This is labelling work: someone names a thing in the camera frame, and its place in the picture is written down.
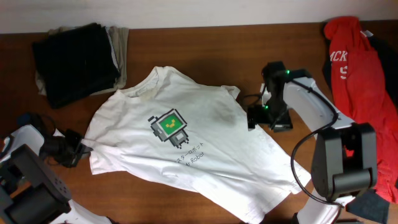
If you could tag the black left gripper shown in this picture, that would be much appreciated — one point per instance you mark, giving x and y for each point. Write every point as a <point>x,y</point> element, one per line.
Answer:
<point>80,148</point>

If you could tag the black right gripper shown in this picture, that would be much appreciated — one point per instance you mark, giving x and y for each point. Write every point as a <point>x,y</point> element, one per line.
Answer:
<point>255,114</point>

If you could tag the white t-shirt with robot print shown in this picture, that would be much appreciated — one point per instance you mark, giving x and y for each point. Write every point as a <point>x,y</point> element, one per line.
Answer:
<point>171,130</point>

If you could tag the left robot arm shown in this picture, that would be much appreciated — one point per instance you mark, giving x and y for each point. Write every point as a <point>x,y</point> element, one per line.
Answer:
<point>31,192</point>

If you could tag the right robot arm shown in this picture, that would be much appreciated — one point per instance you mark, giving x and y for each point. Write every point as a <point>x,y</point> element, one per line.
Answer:
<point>344,162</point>

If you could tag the dark blue object at left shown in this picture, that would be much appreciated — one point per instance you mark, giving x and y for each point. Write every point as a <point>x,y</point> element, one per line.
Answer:
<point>24,119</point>

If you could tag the red t-shirt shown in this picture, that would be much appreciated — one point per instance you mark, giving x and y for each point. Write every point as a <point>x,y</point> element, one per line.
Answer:
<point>359,92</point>

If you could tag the folded black garment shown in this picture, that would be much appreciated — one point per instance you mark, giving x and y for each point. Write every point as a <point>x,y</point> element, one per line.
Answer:
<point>75,64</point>

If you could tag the folded beige garment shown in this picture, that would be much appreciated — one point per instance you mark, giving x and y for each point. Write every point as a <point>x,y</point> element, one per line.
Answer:
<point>119,38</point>

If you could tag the dark grey garment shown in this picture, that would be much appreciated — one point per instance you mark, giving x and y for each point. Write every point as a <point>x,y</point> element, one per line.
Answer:
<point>370,205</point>

